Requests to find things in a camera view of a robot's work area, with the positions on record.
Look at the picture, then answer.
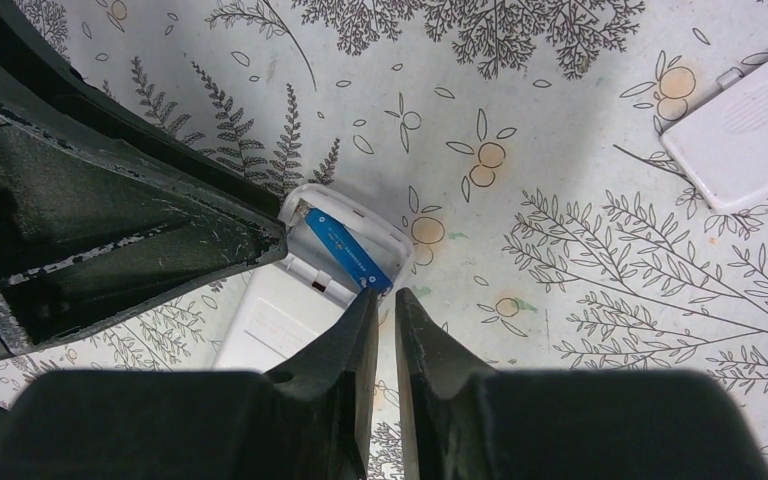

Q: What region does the floral table mat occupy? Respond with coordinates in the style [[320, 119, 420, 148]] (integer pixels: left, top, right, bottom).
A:
[[0, 1, 768, 479]]

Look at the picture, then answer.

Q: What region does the blue AA battery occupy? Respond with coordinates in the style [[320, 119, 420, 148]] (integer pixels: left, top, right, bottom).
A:
[[305, 208, 393, 295]]

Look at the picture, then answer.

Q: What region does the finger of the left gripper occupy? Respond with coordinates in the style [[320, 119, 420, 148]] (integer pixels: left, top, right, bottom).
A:
[[0, 1, 288, 359]]

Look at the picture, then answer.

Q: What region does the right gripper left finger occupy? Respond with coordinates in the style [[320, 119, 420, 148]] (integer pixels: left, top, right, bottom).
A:
[[0, 289, 378, 479]]

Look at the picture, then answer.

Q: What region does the white remote control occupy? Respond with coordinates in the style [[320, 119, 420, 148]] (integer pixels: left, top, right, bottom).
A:
[[212, 183, 415, 372]]

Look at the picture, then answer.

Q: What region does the white battery cover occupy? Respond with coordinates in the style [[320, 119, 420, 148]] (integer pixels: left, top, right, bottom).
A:
[[660, 60, 768, 214]]

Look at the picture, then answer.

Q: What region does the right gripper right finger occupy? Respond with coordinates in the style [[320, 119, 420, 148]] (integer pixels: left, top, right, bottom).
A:
[[395, 288, 768, 479]]

